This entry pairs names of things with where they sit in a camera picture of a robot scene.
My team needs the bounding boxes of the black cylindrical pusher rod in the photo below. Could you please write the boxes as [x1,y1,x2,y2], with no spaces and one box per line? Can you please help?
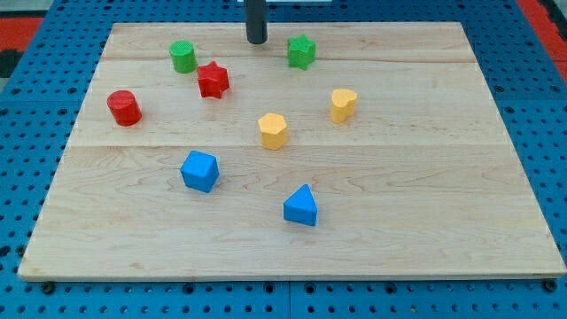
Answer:
[244,0,268,44]

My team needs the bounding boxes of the green star block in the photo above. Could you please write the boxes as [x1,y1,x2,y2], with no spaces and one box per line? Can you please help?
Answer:
[287,35,316,70]

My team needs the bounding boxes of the light wooden board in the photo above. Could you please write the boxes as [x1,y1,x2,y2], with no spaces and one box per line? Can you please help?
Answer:
[19,22,566,282]

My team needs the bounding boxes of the blue triangle block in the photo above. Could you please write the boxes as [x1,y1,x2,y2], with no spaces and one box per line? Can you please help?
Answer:
[283,184,318,226]

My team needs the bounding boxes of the green cylinder block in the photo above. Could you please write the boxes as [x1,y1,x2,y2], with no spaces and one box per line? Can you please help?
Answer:
[168,40,197,74]

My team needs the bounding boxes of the yellow heart block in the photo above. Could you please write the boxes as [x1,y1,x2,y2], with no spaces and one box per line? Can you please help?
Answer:
[330,89,358,123]

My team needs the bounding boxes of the blue cube block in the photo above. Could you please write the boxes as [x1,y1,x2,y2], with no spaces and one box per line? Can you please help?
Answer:
[180,150,219,193]

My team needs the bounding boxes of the red cylinder block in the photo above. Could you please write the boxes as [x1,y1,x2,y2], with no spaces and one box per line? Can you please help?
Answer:
[107,89,142,126]

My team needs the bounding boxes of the red star block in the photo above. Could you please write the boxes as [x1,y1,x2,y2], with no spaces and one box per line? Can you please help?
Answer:
[197,61,229,99]

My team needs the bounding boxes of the yellow hexagon block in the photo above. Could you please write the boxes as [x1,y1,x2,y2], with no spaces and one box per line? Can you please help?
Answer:
[258,113,287,150]

